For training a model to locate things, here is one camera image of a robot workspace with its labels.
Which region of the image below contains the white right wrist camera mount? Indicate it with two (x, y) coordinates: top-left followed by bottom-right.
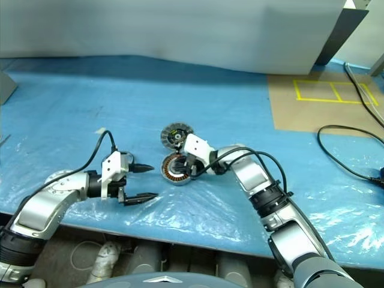
(183, 134), (217, 166)

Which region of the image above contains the thin grey cable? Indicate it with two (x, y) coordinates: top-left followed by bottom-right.
(344, 62), (384, 119)

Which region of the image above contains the white wrapped tube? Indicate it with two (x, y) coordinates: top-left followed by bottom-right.
(86, 242), (121, 284)

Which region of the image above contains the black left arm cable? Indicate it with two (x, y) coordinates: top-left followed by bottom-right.
(17, 130), (118, 217)

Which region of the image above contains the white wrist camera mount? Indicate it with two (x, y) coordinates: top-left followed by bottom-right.
(183, 134), (217, 166)
(100, 151), (130, 201)

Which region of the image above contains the grey metal box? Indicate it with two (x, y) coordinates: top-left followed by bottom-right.
(0, 70), (18, 106)

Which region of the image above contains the grey robot torso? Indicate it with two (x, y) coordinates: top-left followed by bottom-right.
(79, 271), (251, 288)

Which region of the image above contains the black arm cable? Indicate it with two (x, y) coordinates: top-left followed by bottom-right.
(17, 130), (118, 217)
(190, 151), (335, 262)

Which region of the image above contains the blue plastic table sheet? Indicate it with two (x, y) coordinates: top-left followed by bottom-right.
(0, 55), (384, 268)

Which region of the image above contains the round spoked rotor disc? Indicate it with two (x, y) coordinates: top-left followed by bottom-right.
(160, 124), (188, 151)

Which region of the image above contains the thin black cable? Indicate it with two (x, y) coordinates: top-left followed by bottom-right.
(344, 64), (384, 127)

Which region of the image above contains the black upright panel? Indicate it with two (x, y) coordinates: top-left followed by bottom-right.
(314, 8), (370, 67)

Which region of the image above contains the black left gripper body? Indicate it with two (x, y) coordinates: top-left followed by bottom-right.
(107, 152), (134, 205)

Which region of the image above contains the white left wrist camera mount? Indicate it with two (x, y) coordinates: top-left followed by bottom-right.
(100, 151), (130, 201)

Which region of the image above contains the white backdrop board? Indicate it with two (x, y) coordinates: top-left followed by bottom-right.
(0, 0), (356, 76)

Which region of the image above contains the grey metal post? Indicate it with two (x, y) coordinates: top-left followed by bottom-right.
(370, 52), (384, 77)

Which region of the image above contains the brown cardboard mat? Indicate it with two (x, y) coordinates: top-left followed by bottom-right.
(266, 71), (384, 139)

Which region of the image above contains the black looped power cable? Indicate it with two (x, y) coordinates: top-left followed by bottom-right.
(317, 125), (384, 182)

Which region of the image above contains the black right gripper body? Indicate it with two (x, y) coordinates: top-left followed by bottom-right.
(183, 154), (199, 178)

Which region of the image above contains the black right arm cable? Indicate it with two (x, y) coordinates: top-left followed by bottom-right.
(190, 151), (335, 262)

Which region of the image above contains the grey rounded cylinder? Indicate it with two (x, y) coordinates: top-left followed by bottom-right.
(125, 239), (163, 274)
(215, 253), (253, 287)

